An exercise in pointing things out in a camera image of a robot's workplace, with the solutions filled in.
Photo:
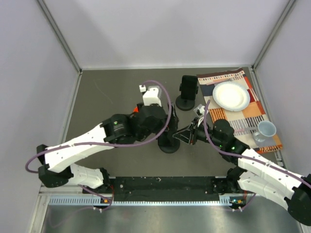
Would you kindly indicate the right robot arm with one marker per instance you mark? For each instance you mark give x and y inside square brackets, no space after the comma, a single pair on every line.
[253,172]

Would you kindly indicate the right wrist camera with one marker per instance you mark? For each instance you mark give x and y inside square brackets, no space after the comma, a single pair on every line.
[200,112]

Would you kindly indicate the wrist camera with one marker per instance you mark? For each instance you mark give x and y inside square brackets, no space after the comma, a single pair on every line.
[200,112]
[151,95]

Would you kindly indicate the pale blue cup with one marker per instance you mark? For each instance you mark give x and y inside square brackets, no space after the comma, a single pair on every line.
[264,131]

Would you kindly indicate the black phone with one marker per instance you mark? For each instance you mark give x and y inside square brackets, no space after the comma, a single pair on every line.
[189,87]
[172,127]

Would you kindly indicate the black phone stand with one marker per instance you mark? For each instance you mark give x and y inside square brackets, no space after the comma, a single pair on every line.
[186,100]
[167,143]

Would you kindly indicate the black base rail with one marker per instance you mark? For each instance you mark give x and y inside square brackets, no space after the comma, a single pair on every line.
[168,188]

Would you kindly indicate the white paper plate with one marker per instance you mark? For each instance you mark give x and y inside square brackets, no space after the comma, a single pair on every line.
[231,96]

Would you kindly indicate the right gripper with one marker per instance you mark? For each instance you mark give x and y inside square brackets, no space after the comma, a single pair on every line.
[185,135]

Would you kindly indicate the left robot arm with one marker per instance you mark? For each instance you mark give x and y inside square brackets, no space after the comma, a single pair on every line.
[147,124]

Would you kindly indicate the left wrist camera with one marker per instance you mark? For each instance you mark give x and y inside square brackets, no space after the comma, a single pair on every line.
[151,95]

